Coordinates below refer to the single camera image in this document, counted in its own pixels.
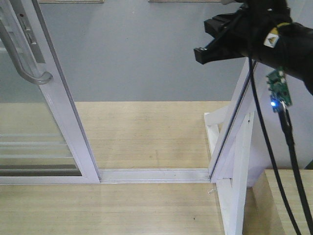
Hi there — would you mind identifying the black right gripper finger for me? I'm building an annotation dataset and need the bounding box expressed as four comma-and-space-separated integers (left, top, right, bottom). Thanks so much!
204, 13, 237, 37
194, 35, 247, 65

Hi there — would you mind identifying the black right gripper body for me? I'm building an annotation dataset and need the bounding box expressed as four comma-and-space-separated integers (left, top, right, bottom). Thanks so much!
220, 0, 313, 92

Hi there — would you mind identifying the grey door handle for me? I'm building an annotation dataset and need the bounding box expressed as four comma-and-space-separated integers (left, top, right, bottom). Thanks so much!
0, 18, 53, 86

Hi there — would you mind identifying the white sliding glass door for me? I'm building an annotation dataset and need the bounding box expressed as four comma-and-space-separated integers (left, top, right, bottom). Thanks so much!
0, 0, 100, 185

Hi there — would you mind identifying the green right circuit board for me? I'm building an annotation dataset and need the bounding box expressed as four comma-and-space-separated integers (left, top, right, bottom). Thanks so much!
266, 67, 292, 113

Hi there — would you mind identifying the light wooden box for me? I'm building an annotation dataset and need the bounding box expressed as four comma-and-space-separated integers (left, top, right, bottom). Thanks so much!
251, 169, 313, 235

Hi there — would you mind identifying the black right cable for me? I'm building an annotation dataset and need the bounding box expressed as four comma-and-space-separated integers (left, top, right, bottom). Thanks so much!
248, 56, 313, 235

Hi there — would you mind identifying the white right support bracket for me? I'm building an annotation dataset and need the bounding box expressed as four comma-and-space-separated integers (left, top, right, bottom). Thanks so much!
204, 107, 255, 235

